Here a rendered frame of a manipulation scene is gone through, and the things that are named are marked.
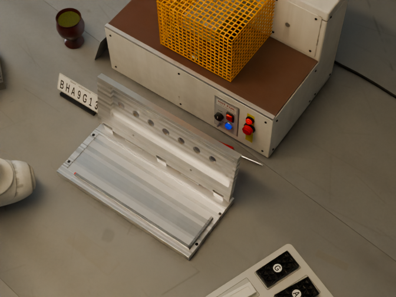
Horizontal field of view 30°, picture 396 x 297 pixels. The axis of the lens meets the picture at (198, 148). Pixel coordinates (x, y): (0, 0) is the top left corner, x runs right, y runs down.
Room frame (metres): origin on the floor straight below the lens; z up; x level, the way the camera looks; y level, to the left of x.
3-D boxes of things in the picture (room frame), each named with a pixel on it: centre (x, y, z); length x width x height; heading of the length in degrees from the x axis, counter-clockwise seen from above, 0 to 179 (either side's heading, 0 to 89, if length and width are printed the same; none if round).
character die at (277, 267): (0.71, -0.19, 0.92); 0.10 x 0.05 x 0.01; 123
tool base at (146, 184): (0.96, 0.15, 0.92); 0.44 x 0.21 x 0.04; 54
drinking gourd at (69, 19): (1.48, 0.37, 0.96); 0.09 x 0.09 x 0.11
